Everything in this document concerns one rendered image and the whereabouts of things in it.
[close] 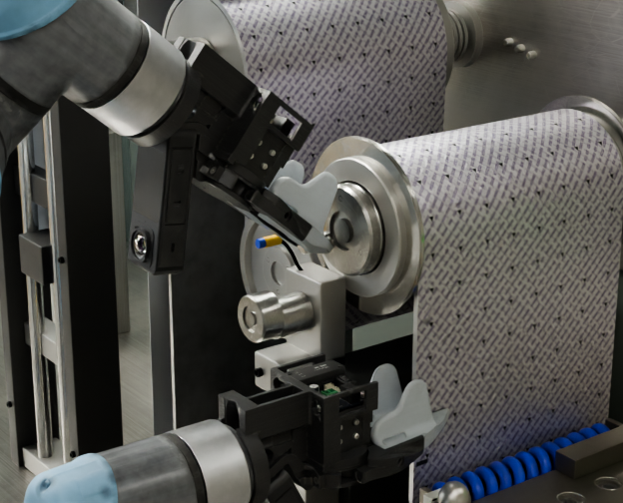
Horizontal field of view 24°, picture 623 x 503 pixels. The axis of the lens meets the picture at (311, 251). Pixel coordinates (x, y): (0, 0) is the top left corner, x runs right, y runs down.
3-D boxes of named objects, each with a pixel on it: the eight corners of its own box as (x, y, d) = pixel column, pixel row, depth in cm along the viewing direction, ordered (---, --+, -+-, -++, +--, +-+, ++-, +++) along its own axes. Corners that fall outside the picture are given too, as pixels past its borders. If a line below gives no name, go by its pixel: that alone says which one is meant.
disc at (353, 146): (311, 291, 126) (305, 124, 122) (314, 290, 126) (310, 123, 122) (421, 335, 115) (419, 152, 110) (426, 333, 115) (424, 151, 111)
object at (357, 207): (382, 258, 113) (334, 288, 120) (402, 253, 115) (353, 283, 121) (349, 171, 115) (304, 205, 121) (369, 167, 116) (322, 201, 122)
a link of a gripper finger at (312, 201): (380, 208, 116) (305, 149, 111) (342, 270, 116) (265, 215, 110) (357, 200, 119) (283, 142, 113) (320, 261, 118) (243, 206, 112)
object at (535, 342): (408, 499, 122) (413, 292, 116) (603, 426, 135) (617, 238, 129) (412, 502, 121) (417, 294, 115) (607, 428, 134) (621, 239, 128)
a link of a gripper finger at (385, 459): (435, 442, 114) (345, 472, 110) (435, 459, 115) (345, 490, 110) (398, 420, 118) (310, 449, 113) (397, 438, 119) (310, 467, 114)
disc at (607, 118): (521, 238, 140) (522, 86, 136) (524, 237, 141) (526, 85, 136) (638, 271, 129) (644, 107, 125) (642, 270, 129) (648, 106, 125)
